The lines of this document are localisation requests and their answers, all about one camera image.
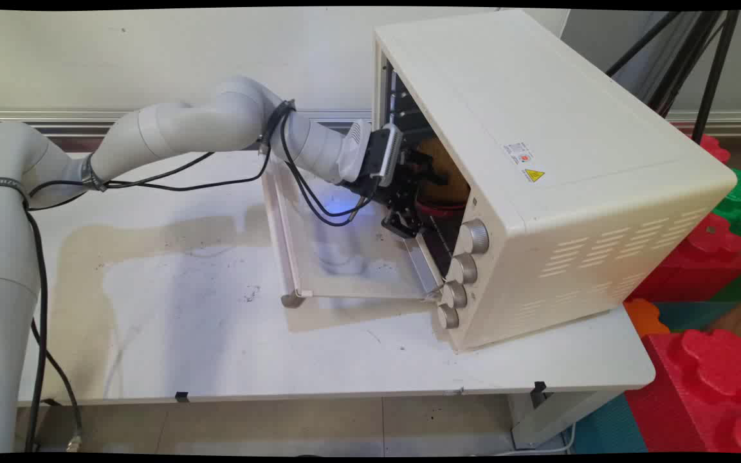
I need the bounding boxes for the black base cable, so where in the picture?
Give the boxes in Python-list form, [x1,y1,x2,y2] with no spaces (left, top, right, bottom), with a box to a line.
[23,206,85,451]

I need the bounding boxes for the cream toaster oven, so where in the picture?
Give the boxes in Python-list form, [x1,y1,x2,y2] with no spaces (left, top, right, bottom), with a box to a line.
[372,10,739,354]

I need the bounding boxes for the teal foam mat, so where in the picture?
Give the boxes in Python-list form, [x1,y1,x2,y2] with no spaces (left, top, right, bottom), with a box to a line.
[573,394,649,454]

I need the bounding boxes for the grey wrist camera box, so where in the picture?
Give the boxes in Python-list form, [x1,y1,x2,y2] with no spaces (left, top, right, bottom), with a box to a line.
[361,122,405,181]

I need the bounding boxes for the brown bread slice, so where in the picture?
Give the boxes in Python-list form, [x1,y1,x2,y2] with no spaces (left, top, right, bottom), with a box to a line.
[416,136,471,206]

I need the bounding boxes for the black cable strap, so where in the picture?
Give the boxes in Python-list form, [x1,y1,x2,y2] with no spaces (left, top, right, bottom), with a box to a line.
[80,153,109,194]
[257,98,297,156]

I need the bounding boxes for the black tripod legs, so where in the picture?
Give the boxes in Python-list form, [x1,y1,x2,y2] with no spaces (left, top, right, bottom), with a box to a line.
[605,10,741,145]

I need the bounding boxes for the large red foam block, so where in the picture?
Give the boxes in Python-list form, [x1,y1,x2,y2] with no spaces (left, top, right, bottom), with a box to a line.
[627,328,741,454]

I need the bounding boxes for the glass oven door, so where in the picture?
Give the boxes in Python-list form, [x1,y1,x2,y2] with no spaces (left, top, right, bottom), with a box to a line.
[261,151,445,309]

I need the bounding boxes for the aluminium wall rail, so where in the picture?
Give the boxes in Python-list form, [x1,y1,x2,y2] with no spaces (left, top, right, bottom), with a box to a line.
[0,109,741,137]

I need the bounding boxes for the orange foam block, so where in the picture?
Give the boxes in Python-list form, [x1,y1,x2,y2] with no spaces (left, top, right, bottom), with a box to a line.
[623,298,671,339]

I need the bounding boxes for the small red foam block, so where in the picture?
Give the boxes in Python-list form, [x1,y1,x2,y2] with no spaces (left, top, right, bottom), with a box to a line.
[699,134,731,165]

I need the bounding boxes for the white label sticker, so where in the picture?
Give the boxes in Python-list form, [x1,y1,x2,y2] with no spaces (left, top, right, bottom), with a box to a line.
[504,142,533,166]

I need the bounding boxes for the red bowl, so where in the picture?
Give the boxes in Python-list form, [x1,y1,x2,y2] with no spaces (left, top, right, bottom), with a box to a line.
[414,196,468,219]

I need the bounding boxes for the white table leg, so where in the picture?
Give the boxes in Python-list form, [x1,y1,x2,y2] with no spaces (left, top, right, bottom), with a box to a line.
[511,388,626,449]

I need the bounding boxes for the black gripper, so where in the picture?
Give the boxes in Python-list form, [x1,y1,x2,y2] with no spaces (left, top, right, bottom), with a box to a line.
[352,149,448,240]

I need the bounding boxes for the white floor cable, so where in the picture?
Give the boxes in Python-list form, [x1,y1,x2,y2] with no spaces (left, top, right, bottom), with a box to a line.
[473,421,577,455]

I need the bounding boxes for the metal wire oven rack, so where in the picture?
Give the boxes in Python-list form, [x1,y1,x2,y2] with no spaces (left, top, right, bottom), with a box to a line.
[419,212,468,278]

